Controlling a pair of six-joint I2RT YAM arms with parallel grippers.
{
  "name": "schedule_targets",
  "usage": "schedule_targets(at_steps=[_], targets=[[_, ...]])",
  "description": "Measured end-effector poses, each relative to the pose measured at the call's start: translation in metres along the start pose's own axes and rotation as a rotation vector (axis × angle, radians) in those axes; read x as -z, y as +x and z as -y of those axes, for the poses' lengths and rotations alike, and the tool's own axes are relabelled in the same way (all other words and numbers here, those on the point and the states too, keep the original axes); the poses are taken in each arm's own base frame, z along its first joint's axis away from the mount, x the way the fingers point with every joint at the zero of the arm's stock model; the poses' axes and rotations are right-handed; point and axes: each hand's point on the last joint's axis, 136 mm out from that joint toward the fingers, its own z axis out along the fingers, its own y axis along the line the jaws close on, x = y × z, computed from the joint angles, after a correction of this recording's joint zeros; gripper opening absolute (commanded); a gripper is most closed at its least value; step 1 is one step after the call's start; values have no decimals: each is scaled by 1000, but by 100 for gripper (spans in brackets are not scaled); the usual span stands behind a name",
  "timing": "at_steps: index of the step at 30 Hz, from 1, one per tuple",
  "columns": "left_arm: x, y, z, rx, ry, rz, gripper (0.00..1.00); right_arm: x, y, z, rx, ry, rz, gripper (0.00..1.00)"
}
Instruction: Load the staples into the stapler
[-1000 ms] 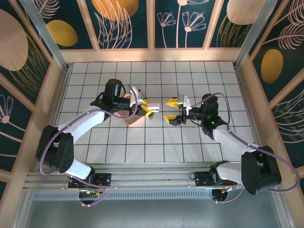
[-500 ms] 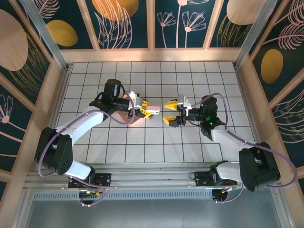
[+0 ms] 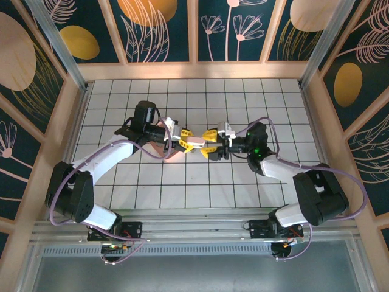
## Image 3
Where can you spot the cream stapler with metal magazine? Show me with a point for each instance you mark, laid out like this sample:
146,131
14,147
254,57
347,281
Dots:
196,140

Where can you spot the grey metal plate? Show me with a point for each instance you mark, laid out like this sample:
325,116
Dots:
194,273

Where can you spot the aluminium side rail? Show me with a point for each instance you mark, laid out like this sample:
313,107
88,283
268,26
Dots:
79,121
316,127

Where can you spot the aluminium frame rail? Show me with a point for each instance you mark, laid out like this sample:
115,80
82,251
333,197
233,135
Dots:
194,226

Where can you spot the pink plastic tray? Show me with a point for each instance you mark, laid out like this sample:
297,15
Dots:
171,156

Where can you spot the vented metal strip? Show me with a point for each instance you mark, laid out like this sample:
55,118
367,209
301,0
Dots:
194,251

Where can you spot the aluminium corner post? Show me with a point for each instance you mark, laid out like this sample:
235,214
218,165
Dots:
322,42
57,45

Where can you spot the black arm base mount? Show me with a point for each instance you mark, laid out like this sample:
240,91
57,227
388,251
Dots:
133,228
258,229

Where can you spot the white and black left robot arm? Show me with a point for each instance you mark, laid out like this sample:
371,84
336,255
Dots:
103,161

